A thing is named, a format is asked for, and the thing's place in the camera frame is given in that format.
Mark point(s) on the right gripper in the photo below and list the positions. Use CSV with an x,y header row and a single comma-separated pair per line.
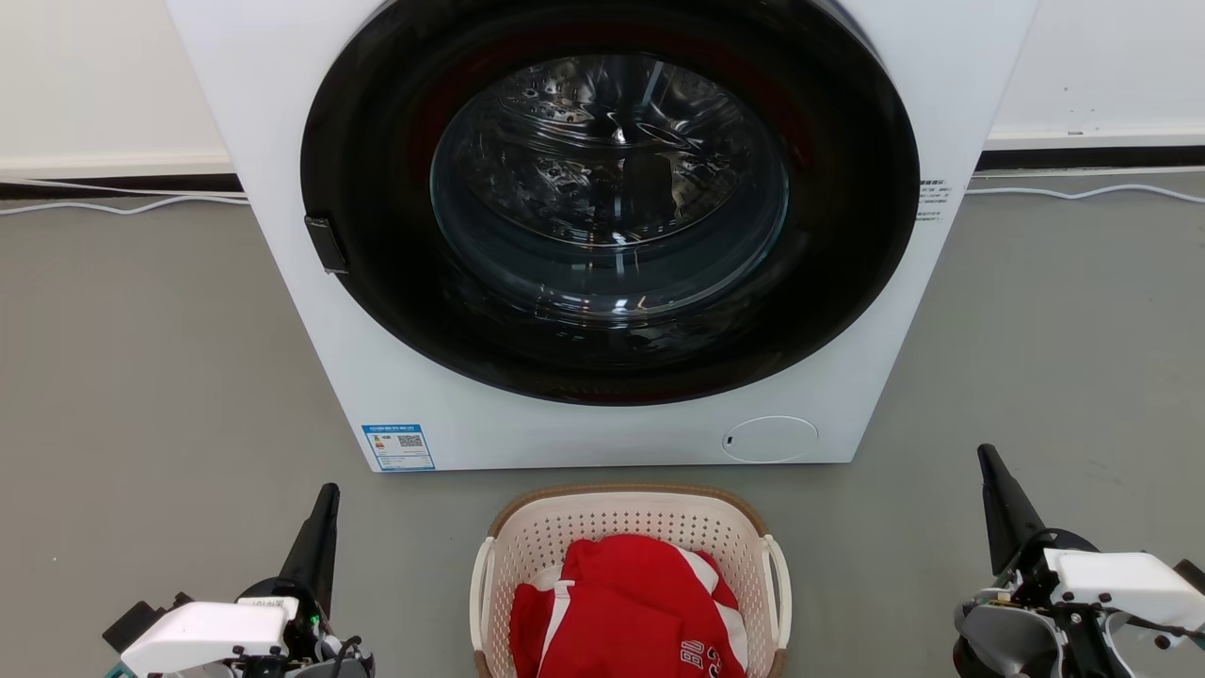
x,y
1007,640

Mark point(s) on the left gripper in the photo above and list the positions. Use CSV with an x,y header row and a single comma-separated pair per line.
x,y
306,621

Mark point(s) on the cream plastic laundry basket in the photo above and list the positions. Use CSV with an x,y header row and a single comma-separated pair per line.
x,y
621,513

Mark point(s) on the blue energy label sticker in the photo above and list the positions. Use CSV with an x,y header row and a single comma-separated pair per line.
x,y
398,447

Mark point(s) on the round white filter cover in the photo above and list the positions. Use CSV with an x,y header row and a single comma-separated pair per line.
x,y
772,440

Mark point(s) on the black round washer door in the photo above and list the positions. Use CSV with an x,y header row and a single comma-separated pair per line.
x,y
377,282

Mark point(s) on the red and white garment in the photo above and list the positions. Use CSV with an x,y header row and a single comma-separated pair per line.
x,y
621,603

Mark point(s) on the small printed text sticker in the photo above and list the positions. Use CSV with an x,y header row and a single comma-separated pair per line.
x,y
934,198

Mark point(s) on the black baseboard strip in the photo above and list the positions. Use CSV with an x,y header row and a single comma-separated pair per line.
x,y
94,187
1092,158

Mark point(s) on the white front-load washing machine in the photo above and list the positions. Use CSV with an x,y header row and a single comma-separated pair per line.
x,y
264,104

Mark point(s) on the stainless steel washer drum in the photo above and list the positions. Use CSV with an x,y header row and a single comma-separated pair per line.
x,y
602,141

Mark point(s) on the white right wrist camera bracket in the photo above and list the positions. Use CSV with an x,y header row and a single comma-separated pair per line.
x,y
1130,582

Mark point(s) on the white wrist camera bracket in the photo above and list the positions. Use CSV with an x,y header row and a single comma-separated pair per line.
x,y
202,633
1130,582

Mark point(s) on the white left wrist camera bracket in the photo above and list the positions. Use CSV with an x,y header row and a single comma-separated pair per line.
x,y
202,633

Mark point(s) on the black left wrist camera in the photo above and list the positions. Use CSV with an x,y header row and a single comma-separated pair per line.
x,y
141,621

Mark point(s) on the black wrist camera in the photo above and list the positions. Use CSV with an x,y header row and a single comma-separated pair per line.
x,y
141,621
1194,573

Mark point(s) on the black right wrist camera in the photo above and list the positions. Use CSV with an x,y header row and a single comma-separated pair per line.
x,y
1194,573

